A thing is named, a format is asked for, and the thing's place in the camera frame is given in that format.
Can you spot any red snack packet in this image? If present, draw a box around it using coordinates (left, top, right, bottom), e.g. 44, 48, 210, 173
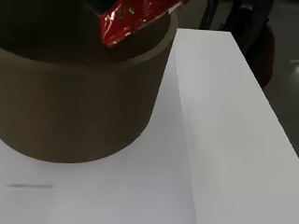
98, 0, 185, 49

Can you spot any brown round tub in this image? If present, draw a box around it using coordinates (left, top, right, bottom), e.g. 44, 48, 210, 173
0, 0, 180, 164

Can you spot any white flat stand box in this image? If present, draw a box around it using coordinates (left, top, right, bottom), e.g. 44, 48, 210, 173
0, 27, 199, 224

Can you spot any dark office chair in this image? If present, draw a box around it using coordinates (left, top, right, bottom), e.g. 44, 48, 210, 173
199, 0, 277, 90

